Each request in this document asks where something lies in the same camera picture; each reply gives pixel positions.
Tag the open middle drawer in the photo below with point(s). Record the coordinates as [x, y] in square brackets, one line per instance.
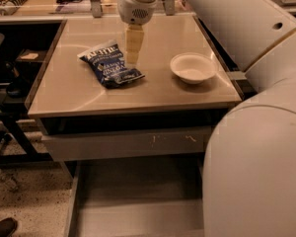
[156, 196]

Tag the plastic water bottle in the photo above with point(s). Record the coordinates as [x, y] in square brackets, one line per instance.
[8, 181]

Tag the black chair base left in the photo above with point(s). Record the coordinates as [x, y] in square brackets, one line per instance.
[13, 131]

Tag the white bowl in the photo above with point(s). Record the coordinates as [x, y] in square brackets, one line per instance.
[193, 68]

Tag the blue chip bag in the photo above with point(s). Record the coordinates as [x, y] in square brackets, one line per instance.
[107, 62]

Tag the grey drawer cabinet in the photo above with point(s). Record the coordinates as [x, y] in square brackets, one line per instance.
[70, 100]

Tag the closed top drawer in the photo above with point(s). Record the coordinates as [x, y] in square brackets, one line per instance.
[128, 143]

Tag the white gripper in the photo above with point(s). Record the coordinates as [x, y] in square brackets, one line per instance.
[133, 8]

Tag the black shoe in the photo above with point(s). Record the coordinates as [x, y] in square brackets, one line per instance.
[7, 227]

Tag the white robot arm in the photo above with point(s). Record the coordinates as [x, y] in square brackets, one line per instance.
[249, 169]

